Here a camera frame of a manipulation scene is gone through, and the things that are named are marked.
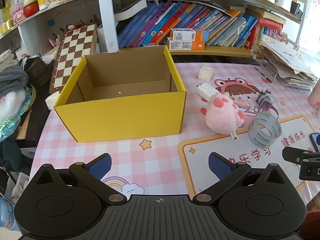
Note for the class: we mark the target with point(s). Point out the clear bead ornament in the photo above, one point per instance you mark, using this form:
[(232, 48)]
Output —
[(257, 52)]

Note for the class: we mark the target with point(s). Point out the clear tape roll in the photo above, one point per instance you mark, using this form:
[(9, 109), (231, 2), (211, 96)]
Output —
[(260, 141)]

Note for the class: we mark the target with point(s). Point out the pile of folded clothes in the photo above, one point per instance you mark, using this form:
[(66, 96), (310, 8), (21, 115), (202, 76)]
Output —
[(12, 80)]

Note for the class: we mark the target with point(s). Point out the pink bottle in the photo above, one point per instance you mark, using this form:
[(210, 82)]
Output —
[(315, 97)]

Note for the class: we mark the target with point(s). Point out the pink flower ornament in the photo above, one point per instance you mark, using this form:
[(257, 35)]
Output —
[(277, 35)]

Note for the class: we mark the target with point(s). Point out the plastic water bottle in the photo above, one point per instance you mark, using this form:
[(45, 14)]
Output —
[(6, 215)]

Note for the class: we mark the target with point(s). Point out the white and wooden bookshelf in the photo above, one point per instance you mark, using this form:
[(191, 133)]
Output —
[(106, 30)]

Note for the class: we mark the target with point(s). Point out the pink plush toy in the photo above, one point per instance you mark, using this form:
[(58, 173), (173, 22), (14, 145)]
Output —
[(220, 120)]

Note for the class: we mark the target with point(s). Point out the white charger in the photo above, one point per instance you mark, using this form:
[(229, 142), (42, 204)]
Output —
[(206, 92)]

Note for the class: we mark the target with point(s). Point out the stack of papers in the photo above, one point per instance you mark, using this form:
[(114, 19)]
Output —
[(287, 60)]

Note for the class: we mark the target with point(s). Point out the black holder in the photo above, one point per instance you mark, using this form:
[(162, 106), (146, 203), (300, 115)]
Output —
[(295, 8)]

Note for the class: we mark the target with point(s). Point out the pink packet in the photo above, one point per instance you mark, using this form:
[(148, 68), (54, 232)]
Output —
[(18, 17)]

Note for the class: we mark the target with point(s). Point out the iridescent bag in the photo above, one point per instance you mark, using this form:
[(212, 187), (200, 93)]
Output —
[(10, 127)]

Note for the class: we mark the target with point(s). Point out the orange and white carton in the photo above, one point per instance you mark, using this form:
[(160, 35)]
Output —
[(182, 45), (185, 34)]

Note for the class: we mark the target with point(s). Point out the white tissue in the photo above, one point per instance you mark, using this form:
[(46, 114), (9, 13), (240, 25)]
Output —
[(51, 101)]

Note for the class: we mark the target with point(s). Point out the dark patterned pencil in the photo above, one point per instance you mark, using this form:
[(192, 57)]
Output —
[(262, 74)]

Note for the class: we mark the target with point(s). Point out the row of books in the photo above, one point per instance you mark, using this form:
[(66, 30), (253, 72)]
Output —
[(150, 22)]

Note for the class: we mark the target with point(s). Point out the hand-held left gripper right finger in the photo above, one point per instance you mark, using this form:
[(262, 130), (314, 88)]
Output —
[(220, 167)]

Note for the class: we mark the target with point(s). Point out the dark brown bag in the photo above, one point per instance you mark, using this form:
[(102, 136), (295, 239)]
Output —
[(37, 70)]

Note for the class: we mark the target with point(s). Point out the wooden chessboard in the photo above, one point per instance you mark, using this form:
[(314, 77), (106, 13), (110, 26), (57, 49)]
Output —
[(75, 52)]

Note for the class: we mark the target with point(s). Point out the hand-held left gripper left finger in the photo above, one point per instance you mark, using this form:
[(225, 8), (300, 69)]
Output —
[(100, 167)]

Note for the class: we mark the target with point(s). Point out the pink checked cartoon mat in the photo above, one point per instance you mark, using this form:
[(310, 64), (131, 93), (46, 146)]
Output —
[(155, 160)]

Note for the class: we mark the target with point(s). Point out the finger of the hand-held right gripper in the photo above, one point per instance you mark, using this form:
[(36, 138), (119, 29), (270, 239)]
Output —
[(293, 155)]

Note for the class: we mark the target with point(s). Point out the grey toy car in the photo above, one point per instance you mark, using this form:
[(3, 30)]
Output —
[(263, 100)]

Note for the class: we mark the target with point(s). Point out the red round doll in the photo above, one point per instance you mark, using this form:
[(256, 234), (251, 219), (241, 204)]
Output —
[(31, 8)]

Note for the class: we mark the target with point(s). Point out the dark red cloth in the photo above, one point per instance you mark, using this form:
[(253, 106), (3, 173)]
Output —
[(312, 223)]

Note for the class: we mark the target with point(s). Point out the cream eraser block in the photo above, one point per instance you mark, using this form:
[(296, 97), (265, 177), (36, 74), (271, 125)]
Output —
[(205, 74)]

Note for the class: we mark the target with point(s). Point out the black smartphone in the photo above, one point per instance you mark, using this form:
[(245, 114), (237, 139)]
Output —
[(315, 141)]

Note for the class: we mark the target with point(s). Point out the yellow cardboard box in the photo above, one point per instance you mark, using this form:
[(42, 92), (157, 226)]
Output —
[(120, 120)]

